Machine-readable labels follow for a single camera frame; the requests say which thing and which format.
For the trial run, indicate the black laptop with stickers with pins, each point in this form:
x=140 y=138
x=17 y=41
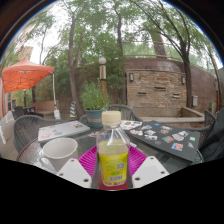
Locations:
x=166 y=140

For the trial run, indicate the black jacket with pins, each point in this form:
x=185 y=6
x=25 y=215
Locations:
x=215 y=140

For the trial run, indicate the wooden lamp post with globe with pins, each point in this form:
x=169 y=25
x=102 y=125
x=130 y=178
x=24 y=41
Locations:
x=102 y=76

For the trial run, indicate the silver laptop with stickers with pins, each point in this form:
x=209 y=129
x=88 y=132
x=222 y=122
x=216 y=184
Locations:
x=61 y=130

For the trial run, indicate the clear bottle with yellow label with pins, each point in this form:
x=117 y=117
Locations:
x=113 y=163

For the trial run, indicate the blue yellow striped cone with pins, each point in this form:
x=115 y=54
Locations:
x=73 y=110

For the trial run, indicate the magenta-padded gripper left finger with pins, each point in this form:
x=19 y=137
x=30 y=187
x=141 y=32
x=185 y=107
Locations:
x=75 y=173

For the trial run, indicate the wooden bench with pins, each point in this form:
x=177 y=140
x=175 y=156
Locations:
x=45 y=108

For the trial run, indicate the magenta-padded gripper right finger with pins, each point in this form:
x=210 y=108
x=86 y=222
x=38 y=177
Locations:
x=150 y=173

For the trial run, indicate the white sticker sheet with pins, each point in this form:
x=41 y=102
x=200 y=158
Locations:
x=130 y=124

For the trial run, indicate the green plant in blue pot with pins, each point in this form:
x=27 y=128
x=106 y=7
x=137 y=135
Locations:
x=94 y=100

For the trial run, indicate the white ceramic mug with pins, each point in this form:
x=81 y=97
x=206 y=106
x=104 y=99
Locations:
x=60 y=151

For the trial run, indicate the wall lantern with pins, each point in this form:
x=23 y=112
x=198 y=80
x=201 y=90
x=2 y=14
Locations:
x=183 y=80
x=131 y=77

